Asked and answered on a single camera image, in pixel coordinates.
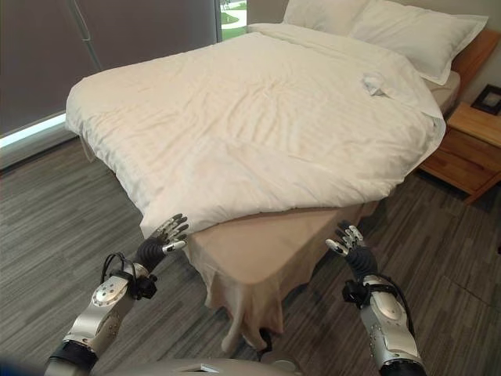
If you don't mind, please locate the wooden nightstand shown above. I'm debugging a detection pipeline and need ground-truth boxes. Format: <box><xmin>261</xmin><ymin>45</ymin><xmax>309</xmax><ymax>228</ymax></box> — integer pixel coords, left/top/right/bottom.
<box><xmin>418</xmin><ymin>102</ymin><xmax>501</xmax><ymax>204</ymax></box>

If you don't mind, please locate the grey roller blind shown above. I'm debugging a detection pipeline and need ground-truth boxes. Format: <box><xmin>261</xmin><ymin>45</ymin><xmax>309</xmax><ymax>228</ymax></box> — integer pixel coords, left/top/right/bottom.
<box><xmin>0</xmin><ymin>0</ymin><xmax>222</xmax><ymax>139</ymax></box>

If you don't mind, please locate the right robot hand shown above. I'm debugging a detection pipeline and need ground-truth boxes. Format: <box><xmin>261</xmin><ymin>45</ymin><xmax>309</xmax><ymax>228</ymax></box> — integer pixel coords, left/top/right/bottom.
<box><xmin>325</xmin><ymin>220</ymin><xmax>379</xmax><ymax>279</ymax></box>

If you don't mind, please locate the white pillow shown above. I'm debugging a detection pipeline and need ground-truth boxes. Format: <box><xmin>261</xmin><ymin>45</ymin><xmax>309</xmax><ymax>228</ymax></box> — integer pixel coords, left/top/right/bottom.
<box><xmin>350</xmin><ymin>4</ymin><xmax>489</xmax><ymax>86</ymax></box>
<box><xmin>282</xmin><ymin>0</ymin><xmax>371</xmax><ymax>37</ymax></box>

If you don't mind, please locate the blind pull cord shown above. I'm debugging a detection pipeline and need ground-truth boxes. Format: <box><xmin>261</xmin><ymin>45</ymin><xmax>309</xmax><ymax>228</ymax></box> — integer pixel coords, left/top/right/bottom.
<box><xmin>67</xmin><ymin>0</ymin><xmax>102</xmax><ymax>74</ymax></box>

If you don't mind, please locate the beige bed sheet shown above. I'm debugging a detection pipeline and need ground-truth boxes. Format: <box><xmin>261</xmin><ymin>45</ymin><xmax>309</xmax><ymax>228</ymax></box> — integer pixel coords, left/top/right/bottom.
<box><xmin>80</xmin><ymin>72</ymin><xmax>462</xmax><ymax>352</ymax></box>

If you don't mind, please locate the wooden headboard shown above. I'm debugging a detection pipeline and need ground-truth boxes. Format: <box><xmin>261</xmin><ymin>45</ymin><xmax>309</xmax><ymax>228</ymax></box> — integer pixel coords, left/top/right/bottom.
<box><xmin>450</xmin><ymin>29</ymin><xmax>501</xmax><ymax>107</ymax></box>

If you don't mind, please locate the white duvet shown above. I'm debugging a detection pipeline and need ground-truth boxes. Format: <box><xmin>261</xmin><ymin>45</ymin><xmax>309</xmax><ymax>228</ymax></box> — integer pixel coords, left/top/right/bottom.
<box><xmin>64</xmin><ymin>22</ymin><xmax>447</xmax><ymax>239</ymax></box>

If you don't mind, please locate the black picture frame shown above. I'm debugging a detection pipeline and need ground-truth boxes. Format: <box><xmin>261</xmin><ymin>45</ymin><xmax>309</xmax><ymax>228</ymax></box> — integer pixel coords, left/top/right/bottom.
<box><xmin>470</xmin><ymin>84</ymin><xmax>501</xmax><ymax>115</ymax></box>

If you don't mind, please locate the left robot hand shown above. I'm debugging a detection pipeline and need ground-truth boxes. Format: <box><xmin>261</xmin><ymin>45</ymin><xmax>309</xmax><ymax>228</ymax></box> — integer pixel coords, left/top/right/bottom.
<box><xmin>135</xmin><ymin>213</ymin><xmax>190</xmax><ymax>274</ymax></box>

